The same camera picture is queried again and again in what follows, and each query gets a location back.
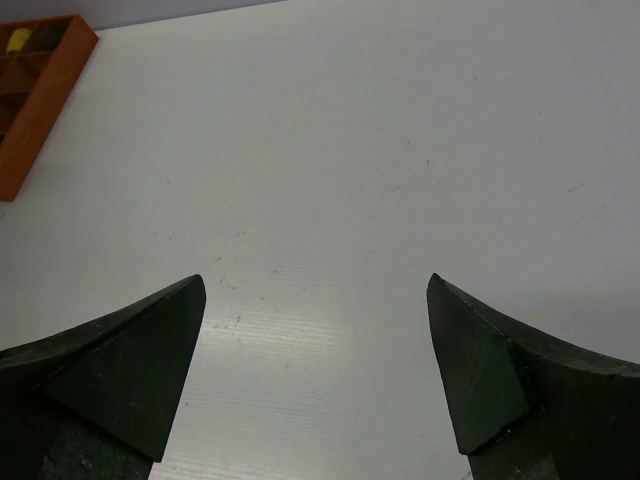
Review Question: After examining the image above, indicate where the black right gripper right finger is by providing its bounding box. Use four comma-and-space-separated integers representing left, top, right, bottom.
426, 275, 639, 479

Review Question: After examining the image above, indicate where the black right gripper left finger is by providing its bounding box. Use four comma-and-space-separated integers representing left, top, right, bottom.
1, 275, 206, 479

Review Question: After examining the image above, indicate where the orange wooden compartment tray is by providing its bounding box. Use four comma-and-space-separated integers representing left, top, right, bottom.
1, 14, 98, 202

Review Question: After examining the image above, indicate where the yellow rolled sock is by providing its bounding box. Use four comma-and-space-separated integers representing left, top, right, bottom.
5, 27, 32, 55

